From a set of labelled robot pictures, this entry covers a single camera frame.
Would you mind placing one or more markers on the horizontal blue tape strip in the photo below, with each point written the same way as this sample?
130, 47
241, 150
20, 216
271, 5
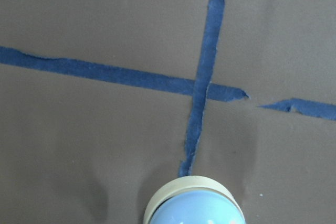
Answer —
95, 71

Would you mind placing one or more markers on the long vertical blue tape strip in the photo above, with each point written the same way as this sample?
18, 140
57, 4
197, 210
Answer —
213, 23

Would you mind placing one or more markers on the short blue tape piece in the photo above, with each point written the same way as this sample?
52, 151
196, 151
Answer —
304, 107

